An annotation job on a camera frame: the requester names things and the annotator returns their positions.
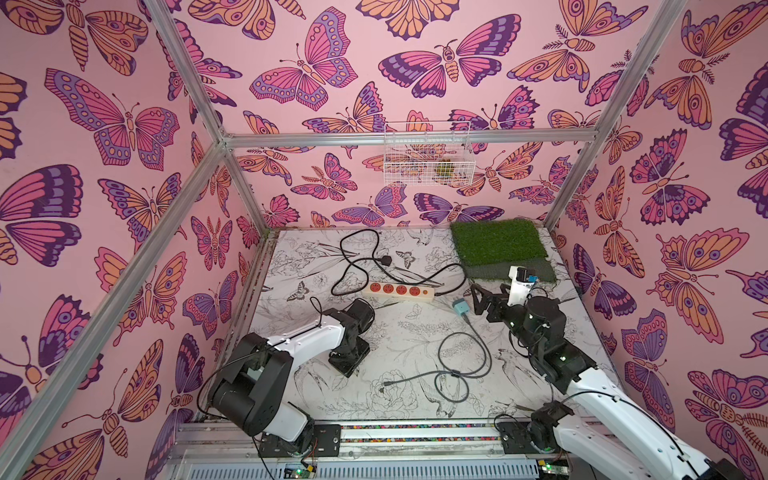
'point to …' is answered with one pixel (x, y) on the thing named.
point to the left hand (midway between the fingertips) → (366, 359)
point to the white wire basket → (433, 153)
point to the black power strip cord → (356, 288)
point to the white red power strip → (399, 291)
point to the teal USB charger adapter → (460, 306)
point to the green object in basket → (445, 169)
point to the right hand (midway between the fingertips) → (489, 284)
